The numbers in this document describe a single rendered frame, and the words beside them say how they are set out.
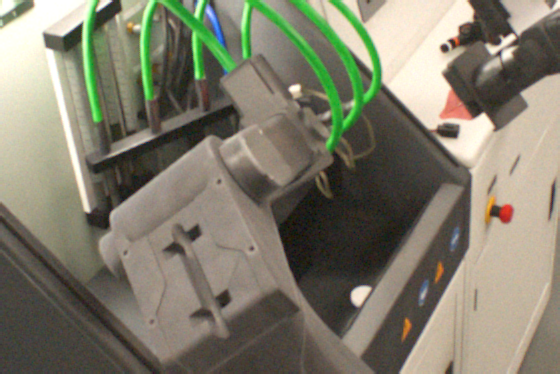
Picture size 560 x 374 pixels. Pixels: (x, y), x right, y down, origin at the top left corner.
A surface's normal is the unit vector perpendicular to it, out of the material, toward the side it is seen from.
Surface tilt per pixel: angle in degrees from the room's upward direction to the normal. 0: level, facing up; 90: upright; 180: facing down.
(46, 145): 90
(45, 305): 90
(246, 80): 54
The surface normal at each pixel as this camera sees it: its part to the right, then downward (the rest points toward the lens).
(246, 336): 0.12, 0.47
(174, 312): -0.53, -0.42
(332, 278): -0.11, -0.83
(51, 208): 0.86, 0.20
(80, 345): -0.51, 0.52
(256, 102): -0.29, -0.04
